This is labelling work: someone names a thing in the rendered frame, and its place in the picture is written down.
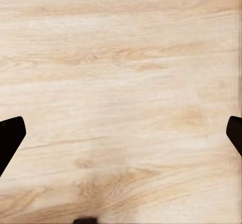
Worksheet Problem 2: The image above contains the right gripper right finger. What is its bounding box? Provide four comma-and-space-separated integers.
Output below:
226, 116, 242, 157

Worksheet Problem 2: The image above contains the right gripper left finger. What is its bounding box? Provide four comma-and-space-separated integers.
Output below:
0, 116, 26, 177

